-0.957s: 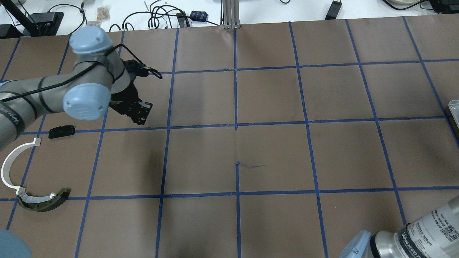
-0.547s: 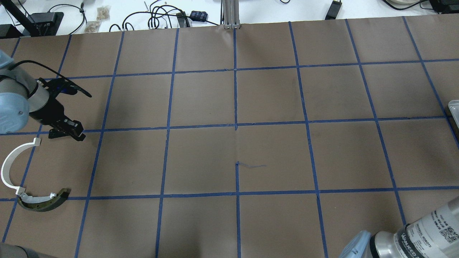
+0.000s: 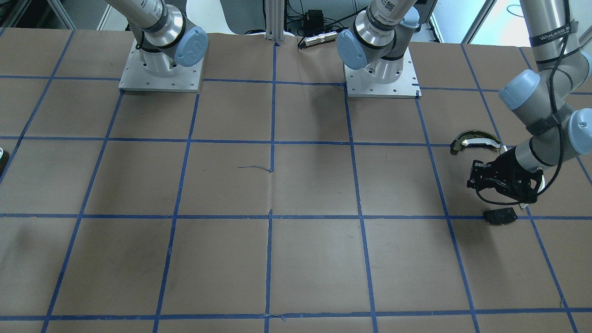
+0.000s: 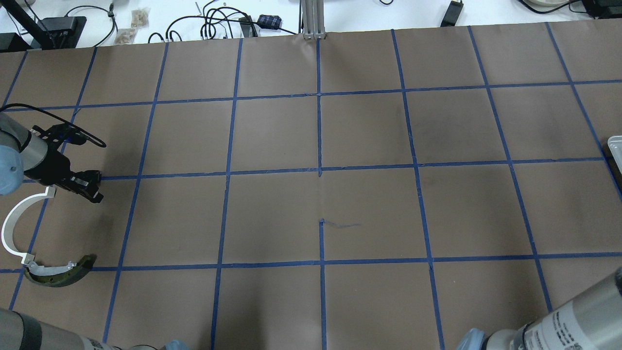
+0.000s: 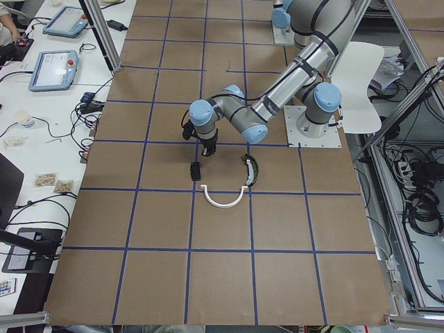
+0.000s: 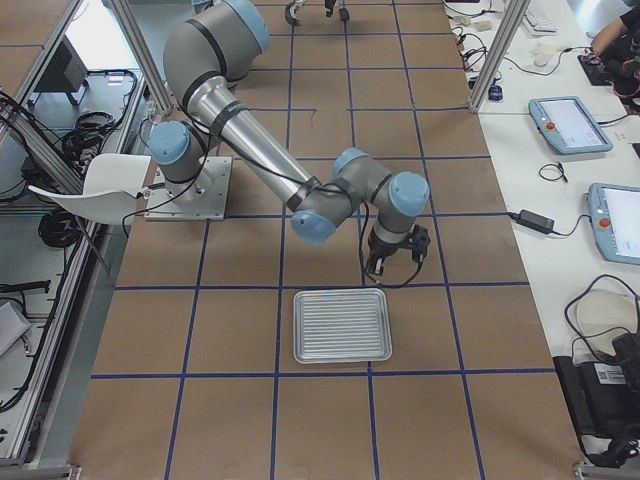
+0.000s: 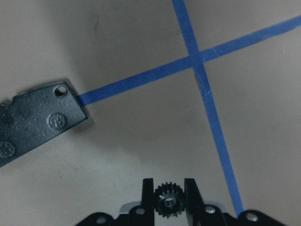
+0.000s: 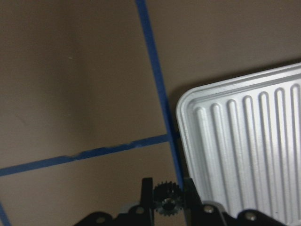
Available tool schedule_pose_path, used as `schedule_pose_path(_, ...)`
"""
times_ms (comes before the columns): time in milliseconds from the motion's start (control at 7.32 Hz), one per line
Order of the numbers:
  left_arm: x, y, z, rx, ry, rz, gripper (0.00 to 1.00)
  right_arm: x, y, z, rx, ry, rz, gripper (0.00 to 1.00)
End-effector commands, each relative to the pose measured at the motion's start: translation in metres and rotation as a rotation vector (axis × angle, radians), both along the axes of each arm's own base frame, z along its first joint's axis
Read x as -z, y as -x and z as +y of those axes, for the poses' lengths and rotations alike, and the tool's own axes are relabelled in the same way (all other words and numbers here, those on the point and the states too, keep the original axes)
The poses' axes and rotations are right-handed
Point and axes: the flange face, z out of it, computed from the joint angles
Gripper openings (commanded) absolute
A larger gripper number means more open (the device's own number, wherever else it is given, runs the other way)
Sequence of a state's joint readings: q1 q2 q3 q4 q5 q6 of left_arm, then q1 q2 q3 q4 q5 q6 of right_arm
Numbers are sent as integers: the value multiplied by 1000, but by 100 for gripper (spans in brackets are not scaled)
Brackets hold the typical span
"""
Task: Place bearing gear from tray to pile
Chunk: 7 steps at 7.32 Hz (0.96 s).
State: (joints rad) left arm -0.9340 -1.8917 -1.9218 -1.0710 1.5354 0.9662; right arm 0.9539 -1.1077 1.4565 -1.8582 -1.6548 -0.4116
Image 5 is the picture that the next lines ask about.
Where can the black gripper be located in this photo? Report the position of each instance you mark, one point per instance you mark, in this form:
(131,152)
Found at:
(208,141)

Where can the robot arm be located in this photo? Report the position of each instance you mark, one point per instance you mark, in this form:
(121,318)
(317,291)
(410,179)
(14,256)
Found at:
(321,31)

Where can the small black flat part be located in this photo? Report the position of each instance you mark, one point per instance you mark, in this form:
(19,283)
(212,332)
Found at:
(195,171)

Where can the dark green curved part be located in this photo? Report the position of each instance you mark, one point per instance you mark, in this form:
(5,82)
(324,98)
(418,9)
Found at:
(252,168)

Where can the black power adapter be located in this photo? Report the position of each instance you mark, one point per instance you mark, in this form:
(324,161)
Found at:
(118,26)

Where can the white plastic chair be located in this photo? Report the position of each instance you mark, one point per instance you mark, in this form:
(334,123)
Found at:
(352,75)

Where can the blue teach pendant near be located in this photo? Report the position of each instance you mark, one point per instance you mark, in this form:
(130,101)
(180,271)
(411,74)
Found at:
(54,71)

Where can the blue teach pendant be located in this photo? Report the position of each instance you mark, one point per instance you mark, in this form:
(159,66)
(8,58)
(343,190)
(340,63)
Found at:
(54,71)
(68,22)

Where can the blue teach pendant far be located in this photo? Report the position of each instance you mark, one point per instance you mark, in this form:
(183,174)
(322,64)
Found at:
(68,22)

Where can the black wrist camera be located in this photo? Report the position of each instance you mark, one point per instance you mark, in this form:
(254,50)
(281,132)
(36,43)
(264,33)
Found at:
(188,130)

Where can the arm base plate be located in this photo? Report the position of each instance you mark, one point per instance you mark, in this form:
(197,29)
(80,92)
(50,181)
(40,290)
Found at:
(284,36)
(303,134)

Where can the aluminium frame post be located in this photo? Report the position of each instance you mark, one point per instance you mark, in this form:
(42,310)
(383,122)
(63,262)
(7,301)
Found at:
(101,32)

